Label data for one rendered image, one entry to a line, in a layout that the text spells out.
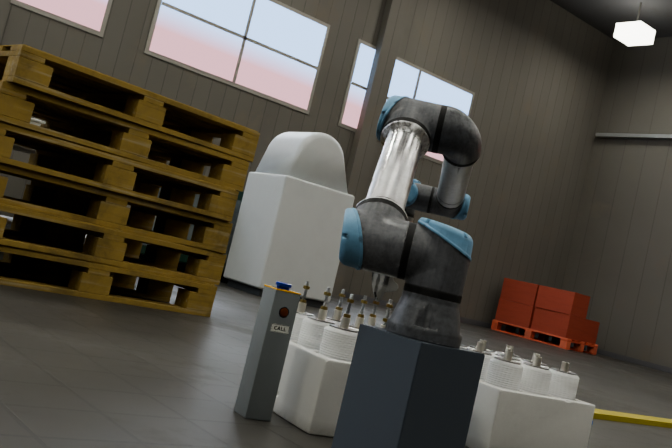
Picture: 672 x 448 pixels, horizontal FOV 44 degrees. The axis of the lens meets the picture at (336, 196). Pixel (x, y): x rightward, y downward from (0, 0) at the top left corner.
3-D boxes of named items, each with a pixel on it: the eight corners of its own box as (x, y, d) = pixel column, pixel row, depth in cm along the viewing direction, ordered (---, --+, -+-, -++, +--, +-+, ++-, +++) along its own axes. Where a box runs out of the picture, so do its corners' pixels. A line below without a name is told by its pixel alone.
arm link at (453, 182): (496, 106, 193) (470, 196, 238) (449, 96, 195) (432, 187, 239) (487, 148, 189) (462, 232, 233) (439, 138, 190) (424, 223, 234)
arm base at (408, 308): (475, 351, 163) (486, 302, 164) (421, 342, 154) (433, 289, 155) (422, 335, 175) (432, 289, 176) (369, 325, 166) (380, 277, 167)
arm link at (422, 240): (464, 297, 158) (480, 228, 160) (395, 280, 160) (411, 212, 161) (461, 296, 170) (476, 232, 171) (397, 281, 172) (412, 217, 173)
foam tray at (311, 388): (437, 449, 215) (452, 381, 216) (308, 434, 196) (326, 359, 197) (358, 409, 249) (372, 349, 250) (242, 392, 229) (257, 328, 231)
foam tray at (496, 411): (583, 466, 243) (596, 405, 244) (486, 456, 222) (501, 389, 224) (492, 427, 276) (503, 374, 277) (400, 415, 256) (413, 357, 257)
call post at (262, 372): (270, 421, 200) (301, 295, 202) (244, 418, 196) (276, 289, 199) (258, 413, 206) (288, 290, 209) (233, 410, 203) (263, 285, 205)
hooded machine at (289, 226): (292, 298, 789) (329, 145, 802) (331, 311, 737) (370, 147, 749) (220, 283, 743) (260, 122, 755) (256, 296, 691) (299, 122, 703)
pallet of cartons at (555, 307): (526, 336, 1357) (537, 286, 1364) (600, 356, 1246) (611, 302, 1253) (486, 328, 1296) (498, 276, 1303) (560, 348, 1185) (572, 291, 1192)
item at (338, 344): (332, 397, 213) (349, 328, 215) (353, 408, 205) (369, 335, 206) (301, 393, 208) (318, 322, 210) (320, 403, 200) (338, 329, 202)
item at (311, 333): (290, 388, 211) (306, 319, 213) (284, 381, 221) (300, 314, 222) (326, 396, 213) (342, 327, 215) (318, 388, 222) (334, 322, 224)
